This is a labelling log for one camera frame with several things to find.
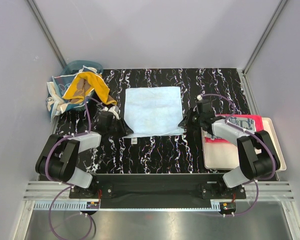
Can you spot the left controller board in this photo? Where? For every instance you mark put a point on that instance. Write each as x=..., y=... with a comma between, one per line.
x=93, y=205

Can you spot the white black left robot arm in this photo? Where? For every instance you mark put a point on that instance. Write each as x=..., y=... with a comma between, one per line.
x=58, y=159

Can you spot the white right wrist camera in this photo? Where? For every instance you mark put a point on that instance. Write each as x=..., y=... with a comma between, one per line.
x=200, y=98

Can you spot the right aluminium corner post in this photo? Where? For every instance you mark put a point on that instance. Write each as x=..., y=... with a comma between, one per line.
x=268, y=29

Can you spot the left aluminium corner post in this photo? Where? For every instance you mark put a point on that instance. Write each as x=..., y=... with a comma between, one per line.
x=46, y=31

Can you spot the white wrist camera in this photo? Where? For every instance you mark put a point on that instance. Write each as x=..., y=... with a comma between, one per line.
x=111, y=109
x=200, y=98

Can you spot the light blue terry towel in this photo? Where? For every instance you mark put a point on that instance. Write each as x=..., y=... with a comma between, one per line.
x=153, y=111

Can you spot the aluminium corner post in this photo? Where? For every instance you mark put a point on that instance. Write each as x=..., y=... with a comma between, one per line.
x=268, y=29
x=46, y=31

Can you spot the white plastic tray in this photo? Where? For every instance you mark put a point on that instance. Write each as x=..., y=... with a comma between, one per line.
x=224, y=156

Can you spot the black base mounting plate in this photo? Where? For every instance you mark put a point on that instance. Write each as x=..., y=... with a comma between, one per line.
x=134, y=203

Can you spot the pink folded towel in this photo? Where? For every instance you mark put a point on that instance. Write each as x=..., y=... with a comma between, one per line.
x=215, y=139

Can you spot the right controller board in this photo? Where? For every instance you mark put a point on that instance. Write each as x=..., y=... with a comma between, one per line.
x=228, y=207

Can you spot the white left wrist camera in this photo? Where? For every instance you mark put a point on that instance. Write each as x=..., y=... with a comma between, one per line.
x=111, y=109

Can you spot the blue white patterned towel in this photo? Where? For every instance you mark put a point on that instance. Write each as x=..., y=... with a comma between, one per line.
x=55, y=103

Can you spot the controller board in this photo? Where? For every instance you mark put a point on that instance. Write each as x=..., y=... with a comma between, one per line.
x=93, y=205
x=228, y=207

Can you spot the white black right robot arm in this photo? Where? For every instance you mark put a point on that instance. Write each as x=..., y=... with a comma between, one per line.
x=257, y=155

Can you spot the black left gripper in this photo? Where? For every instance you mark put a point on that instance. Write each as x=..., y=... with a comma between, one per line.
x=125, y=130

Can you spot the aluminium front rail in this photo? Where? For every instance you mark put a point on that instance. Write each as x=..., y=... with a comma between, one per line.
x=266, y=191

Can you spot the yellow towel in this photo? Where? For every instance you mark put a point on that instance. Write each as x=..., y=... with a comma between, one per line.
x=85, y=83

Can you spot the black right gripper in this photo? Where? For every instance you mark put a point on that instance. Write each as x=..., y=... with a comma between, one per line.
x=186, y=121

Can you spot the teal plastic laundry basket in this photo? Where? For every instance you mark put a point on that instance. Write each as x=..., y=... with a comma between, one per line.
x=76, y=67

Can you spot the slotted cable duct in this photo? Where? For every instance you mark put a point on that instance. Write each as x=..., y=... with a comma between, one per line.
x=62, y=205

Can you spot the grey lettered folded towel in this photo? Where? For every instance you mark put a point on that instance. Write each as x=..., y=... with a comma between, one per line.
x=243, y=122

